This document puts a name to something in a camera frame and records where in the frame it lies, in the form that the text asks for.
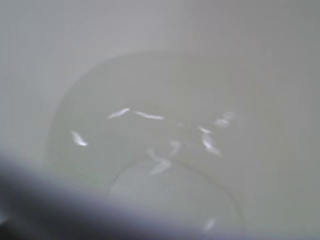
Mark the white paper cup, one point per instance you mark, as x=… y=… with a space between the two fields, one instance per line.
x=173 y=119

